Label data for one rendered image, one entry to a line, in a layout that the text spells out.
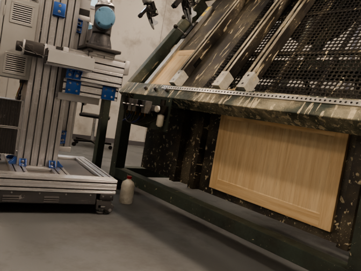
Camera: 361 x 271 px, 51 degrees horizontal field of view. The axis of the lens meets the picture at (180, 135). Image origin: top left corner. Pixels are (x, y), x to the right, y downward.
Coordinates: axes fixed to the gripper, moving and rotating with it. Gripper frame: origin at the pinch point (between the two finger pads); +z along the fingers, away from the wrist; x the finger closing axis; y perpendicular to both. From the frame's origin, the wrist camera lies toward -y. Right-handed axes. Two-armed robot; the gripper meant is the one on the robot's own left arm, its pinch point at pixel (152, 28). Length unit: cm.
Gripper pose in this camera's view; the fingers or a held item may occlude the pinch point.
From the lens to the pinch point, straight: 317.2
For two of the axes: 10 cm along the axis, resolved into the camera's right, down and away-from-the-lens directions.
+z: 2.8, 9.1, 2.9
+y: 9.2, -3.5, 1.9
